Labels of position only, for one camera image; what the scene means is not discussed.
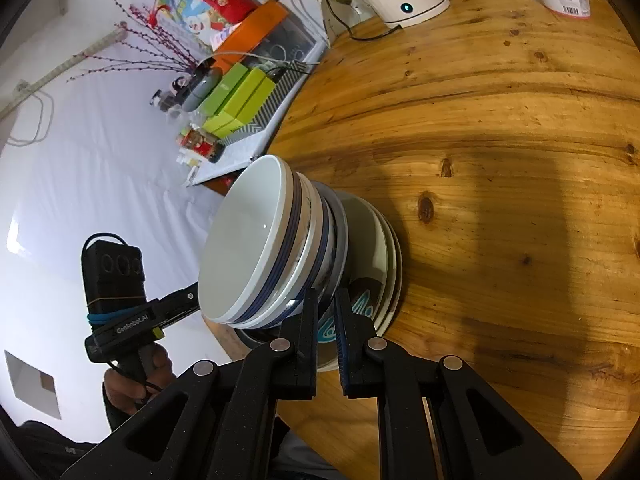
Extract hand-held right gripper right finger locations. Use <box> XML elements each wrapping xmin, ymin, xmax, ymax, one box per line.
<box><xmin>334</xmin><ymin>287</ymin><xmax>583</xmax><ymax>480</ymax></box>

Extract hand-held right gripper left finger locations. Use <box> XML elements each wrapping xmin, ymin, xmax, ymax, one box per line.
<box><xmin>60</xmin><ymin>287</ymin><xmax>321</xmax><ymax>480</ymax></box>

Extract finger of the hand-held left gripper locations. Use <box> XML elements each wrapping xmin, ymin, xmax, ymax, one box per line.
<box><xmin>147</xmin><ymin>282</ymin><xmax>201</xmax><ymax>313</ymax></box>
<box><xmin>160</xmin><ymin>302</ymin><xmax>203</xmax><ymax>330</ymax></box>

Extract large white blue-banded bowl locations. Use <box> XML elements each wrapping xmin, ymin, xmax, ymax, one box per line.
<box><xmin>245</xmin><ymin>175</ymin><xmax>336</xmax><ymax>331</ymax></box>

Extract small white blue-banded bowl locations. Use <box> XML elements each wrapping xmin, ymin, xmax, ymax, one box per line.
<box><xmin>197</xmin><ymin>155</ymin><xmax>306</xmax><ymax>323</ymax></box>

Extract beige plate with blue print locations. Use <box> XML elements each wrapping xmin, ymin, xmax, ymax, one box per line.
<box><xmin>320</xmin><ymin>205</ymin><xmax>398</xmax><ymax>373</ymax></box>
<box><xmin>315</xmin><ymin>192</ymin><xmax>388</xmax><ymax>373</ymax></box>
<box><xmin>370</xmin><ymin>225</ymin><xmax>405</xmax><ymax>336</ymax></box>

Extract stainless steel bowl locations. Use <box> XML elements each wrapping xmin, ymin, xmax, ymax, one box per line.
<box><xmin>235</xmin><ymin>182</ymin><xmax>351</xmax><ymax>356</ymax></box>

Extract person's left forearm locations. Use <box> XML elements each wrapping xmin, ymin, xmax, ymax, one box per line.
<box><xmin>15</xmin><ymin>400</ymin><xmax>151</xmax><ymax>466</ymax></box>

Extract person's left hand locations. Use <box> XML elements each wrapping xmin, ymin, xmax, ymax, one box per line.
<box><xmin>102</xmin><ymin>345</ymin><xmax>176</xmax><ymax>417</ymax></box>

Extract grey square panel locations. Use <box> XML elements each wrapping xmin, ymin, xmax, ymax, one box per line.
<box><xmin>5</xmin><ymin>350</ymin><xmax>63</xmax><ymax>421</ymax></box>

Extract white side table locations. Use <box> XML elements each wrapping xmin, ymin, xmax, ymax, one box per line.
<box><xmin>187</xmin><ymin>132</ymin><xmax>268</xmax><ymax>188</ymax></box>

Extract small red toy figures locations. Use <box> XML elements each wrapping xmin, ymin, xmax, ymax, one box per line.
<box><xmin>177</xmin><ymin>127</ymin><xmax>226</xmax><ymax>163</ymax></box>

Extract small clear jar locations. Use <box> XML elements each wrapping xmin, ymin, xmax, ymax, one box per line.
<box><xmin>152</xmin><ymin>87</ymin><xmax>186</xmax><ymax>116</ymax></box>

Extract zigzag patterned box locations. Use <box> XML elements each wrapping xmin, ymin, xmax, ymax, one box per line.
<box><xmin>225</xmin><ymin>67</ymin><xmax>311</xmax><ymax>143</ymax></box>

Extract grey oval device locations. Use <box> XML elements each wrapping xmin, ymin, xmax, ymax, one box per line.
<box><xmin>180</xmin><ymin>69</ymin><xmax>223</xmax><ymax>113</ymax></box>

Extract dark green box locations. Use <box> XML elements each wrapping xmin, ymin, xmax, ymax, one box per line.
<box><xmin>200</xmin><ymin>62</ymin><xmax>251</xmax><ymax>116</ymax></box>

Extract lime green box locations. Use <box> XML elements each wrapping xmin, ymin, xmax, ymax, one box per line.
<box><xmin>202</xmin><ymin>67</ymin><xmax>278</xmax><ymax>138</ymax></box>

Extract purple decorative branches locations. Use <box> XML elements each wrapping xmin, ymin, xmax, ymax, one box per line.
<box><xmin>65</xmin><ymin>0</ymin><xmax>201</xmax><ymax>83</ymax></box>

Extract clear storage box orange lid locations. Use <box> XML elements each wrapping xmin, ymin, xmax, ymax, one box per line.
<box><xmin>207</xmin><ymin>0</ymin><xmax>331</xmax><ymax>91</ymax></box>

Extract white wall conduit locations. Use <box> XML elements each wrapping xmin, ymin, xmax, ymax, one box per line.
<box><xmin>0</xmin><ymin>27</ymin><xmax>126</xmax><ymax>121</ymax></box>

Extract white charging cable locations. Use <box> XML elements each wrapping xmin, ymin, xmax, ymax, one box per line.
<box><xmin>215</xmin><ymin>50</ymin><xmax>321</xmax><ymax>68</ymax></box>

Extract black kettle cable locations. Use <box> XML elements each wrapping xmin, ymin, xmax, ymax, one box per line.
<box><xmin>320</xmin><ymin>0</ymin><xmax>406</xmax><ymax>41</ymax></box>

